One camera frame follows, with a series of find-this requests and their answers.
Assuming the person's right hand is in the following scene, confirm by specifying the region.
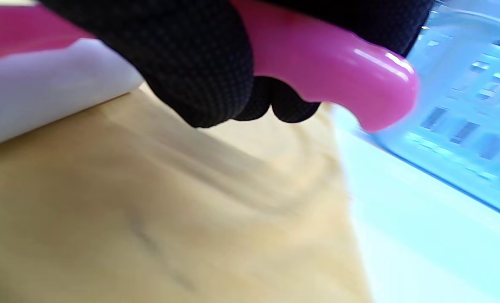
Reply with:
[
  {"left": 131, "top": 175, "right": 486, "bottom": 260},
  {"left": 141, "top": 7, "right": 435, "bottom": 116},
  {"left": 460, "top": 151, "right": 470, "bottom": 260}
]
[{"left": 39, "top": 0, "right": 436, "bottom": 129}]

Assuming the yellow square towel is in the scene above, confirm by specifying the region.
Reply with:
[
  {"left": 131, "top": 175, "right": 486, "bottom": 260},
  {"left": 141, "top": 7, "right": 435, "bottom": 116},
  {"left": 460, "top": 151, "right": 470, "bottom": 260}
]
[{"left": 0, "top": 84, "right": 374, "bottom": 303}]

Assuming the pink lint roller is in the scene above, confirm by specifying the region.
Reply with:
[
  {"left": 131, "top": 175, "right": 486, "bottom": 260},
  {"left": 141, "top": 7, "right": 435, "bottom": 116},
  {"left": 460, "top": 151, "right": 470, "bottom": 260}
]
[{"left": 0, "top": 0, "right": 421, "bottom": 152}]

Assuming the light blue plastic basket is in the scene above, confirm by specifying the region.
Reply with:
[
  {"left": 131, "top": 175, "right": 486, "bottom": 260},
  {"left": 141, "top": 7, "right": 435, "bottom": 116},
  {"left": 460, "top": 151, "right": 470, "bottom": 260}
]
[{"left": 372, "top": 0, "right": 500, "bottom": 222}]

